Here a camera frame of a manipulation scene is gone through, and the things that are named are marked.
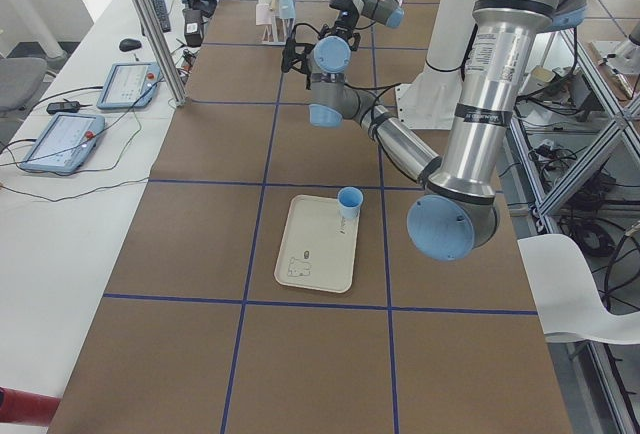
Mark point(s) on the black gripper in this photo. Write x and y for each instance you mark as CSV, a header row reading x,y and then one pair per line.
x,y
300,57
344,28

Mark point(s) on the pink ikea cup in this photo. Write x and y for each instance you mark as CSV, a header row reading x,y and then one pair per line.
x,y
262,15

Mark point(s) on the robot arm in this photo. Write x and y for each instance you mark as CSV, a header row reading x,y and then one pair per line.
x,y
456,214
389,13

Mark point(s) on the light blue ikea cup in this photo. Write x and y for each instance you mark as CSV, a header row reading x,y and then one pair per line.
x,y
350,200

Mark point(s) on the black power adapter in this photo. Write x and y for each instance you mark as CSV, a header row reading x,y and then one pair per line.
x,y
193,27

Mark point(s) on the black computer keyboard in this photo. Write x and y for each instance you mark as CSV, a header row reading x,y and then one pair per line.
x,y
162,15

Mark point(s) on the black computer mouse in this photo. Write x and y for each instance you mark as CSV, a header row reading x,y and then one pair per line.
x,y
129,44

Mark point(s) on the far blue teach pendant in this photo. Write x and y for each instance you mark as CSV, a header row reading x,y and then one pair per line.
x,y
129,85

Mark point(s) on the blue teach pendant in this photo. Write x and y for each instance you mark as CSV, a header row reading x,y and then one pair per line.
x,y
129,85
65,144

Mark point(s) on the cream serving tray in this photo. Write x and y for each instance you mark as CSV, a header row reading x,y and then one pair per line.
x,y
318,246

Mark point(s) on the black handheld remote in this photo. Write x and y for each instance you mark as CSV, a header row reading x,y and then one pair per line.
x,y
63,107

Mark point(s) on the near blue teach pendant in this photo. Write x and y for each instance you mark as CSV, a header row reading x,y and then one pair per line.
x,y
65,144

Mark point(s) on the grey office chair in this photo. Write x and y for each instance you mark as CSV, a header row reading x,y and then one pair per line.
x,y
20,80

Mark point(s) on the white plastic chair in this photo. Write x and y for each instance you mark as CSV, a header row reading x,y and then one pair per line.
x,y
566,297

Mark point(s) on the red cylinder object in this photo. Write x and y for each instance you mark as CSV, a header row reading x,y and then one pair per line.
x,y
26,408

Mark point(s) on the white wire cup rack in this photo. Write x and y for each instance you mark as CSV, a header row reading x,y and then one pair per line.
x,y
278,31

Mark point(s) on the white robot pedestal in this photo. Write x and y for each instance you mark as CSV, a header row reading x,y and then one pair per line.
x,y
429,102

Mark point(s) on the aluminium frame post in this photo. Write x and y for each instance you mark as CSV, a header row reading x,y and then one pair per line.
x,y
159,46

